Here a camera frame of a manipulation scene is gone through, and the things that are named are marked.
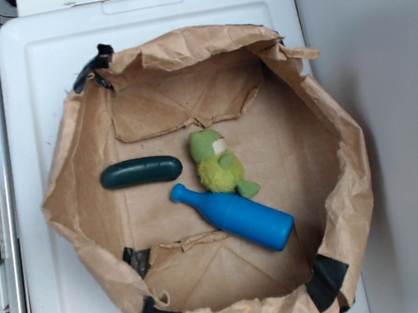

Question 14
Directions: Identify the dark green toy cucumber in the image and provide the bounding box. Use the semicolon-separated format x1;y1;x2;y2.
100;155;183;190

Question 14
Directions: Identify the green plush animal toy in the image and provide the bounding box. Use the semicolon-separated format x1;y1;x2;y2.
189;129;260;199

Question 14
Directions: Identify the blue plastic toy bottle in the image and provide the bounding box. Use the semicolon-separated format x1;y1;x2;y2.
170;184;295;251

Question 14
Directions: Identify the crumpled brown paper bag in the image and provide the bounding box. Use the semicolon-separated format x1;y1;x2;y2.
42;25;374;313

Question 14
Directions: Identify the white plastic bin lid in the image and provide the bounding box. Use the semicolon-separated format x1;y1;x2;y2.
0;0;372;313

